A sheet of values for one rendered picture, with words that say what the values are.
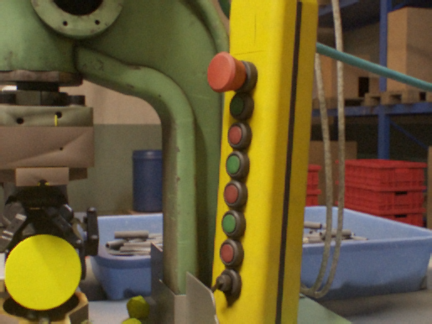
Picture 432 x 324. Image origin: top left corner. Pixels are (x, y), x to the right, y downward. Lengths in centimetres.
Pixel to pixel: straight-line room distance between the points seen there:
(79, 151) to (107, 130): 837
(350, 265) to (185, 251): 40
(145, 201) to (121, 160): 153
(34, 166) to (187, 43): 21
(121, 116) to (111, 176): 92
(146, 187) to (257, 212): 699
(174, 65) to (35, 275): 25
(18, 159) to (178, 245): 19
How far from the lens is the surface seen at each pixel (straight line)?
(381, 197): 434
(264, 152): 58
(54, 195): 73
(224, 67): 57
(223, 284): 60
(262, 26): 60
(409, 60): 683
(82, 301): 64
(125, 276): 84
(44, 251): 58
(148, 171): 754
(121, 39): 62
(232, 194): 59
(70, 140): 54
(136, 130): 899
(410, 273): 104
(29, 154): 54
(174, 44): 63
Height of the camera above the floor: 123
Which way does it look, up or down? 3 degrees down
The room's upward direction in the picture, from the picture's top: straight up
